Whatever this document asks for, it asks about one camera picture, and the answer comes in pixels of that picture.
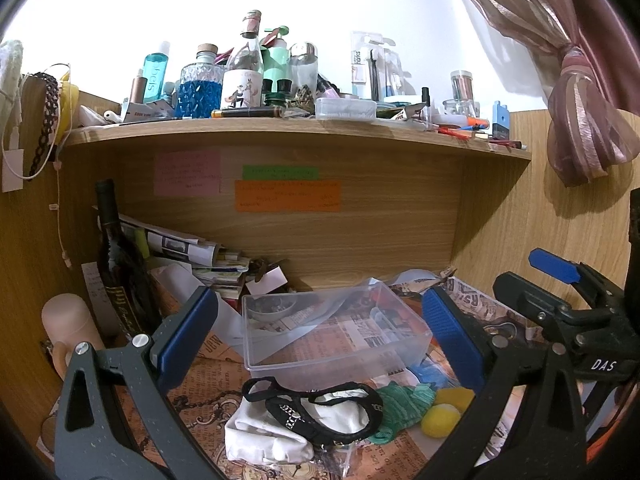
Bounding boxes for clear plastic storage box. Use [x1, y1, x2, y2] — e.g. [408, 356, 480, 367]
[242, 282, 432, 391]

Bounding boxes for mint green pump bottle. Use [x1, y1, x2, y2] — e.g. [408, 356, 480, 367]
[260, 25, 290, 101]

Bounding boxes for blue stamp block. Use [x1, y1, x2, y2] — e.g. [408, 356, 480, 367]
[491, 101, 511, 140]

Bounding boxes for stack of papers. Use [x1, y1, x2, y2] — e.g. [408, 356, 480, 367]
[119, 214, 250, 304]

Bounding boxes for pink striped curtain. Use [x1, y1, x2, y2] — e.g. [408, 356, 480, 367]
[471, 0, 639, 186]

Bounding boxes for white cloth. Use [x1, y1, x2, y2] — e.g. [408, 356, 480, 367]
[223, 386, 374, 465]

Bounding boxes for green knitted cloth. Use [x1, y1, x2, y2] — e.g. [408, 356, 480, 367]
[368, 382, 436, 445]

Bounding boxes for wooden shelf board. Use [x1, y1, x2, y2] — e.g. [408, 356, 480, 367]
[66, 118, 532, 162]

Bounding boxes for small grey bowl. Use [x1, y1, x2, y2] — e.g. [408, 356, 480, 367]
[246, 295, 295, 323]

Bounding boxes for pink sticky note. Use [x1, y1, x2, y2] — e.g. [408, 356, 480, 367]
[153, 150, 221, 198]

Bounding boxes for clear bottle with label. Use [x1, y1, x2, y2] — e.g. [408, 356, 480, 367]
[220, 10, 264, 110]

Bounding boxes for beige cylindrical container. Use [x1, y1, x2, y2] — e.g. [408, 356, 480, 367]
[41, 292, 104, 379]

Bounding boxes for clear small plastic case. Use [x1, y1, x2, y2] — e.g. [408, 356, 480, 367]
[314, 98, 376, 122]

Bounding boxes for orange sticky note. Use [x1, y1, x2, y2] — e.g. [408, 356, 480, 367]
[234, 180, 342, 212]

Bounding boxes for teal spray bottle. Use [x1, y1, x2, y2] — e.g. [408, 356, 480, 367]
[142, 41, 169, 103]

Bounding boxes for green sticky note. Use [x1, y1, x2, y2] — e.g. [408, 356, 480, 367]
[242, 165, 320, 181]

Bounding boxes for yellow soft ball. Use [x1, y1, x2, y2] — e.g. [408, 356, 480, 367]
[434, 387, 475, 413]
[421, 404, 462, 439]

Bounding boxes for white folded card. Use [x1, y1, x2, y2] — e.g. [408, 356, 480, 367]
[245, 266, 288, 296]

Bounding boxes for blue crystal glass bottle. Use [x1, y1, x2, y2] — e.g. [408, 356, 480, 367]
[175, 44, 224, 118]

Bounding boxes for dark wine bottle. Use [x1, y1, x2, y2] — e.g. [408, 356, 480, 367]
[96, 179, 162, 338]

